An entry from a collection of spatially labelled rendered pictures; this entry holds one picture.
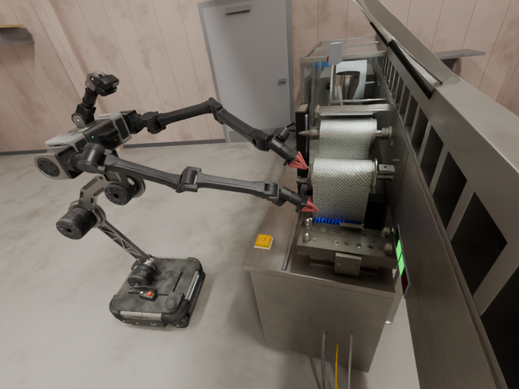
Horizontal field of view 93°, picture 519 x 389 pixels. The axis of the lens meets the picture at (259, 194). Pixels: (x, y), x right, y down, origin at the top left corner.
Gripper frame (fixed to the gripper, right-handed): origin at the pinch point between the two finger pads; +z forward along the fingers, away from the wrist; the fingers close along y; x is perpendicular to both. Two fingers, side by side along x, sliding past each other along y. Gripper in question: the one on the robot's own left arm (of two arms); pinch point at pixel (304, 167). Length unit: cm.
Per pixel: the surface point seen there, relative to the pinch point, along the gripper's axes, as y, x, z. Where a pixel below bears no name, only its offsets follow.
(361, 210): 6.7, 3.2, 31.5
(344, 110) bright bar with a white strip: -21.9, 24.8, 0.0
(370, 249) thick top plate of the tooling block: 22.7, -0.4, 39.5
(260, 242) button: 19.5, -39.1, 6.0
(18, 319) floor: 67, -245, -108
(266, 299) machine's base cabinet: 32, -59, 27
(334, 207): 7.0, -4.0, 21.8
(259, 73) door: -309, -79, -106
